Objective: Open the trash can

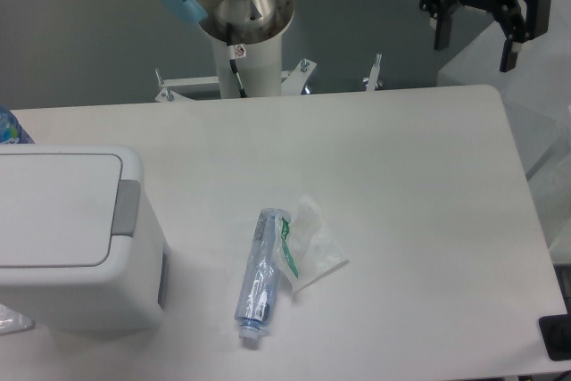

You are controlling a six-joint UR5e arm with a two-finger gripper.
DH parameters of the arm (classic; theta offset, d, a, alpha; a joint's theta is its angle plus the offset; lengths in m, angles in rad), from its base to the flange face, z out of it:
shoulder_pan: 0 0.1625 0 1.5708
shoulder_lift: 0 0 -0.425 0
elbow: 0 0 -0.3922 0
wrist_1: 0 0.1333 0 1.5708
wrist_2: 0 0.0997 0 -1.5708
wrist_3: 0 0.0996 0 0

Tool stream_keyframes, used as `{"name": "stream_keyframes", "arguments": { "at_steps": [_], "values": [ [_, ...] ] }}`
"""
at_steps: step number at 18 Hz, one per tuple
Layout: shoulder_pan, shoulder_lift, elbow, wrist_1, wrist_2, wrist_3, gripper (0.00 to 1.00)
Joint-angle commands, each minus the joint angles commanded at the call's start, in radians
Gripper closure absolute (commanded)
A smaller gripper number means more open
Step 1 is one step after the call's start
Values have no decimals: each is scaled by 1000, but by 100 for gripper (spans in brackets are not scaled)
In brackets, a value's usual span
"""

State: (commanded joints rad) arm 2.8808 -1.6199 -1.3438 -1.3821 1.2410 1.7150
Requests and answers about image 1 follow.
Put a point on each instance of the white trash can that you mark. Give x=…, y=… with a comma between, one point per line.
x=81, y=246

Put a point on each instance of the silver clamp bolt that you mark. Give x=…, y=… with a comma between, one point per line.
x=372, y=82

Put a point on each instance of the clear plastic wrapper green stripe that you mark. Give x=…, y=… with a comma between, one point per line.
x=305, y=248

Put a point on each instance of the black device at table edge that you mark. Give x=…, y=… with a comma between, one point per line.
x=555, y=330

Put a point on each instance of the crushed clear plastic bottle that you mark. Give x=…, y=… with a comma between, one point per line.
x=261, y=276

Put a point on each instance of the blue water bottle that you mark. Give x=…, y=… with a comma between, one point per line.
x=11, y=131

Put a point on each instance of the crumpled clear plastic bag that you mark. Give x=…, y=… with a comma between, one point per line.
x=13, y=322

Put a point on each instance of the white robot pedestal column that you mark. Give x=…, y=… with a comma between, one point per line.
x=253, y=70

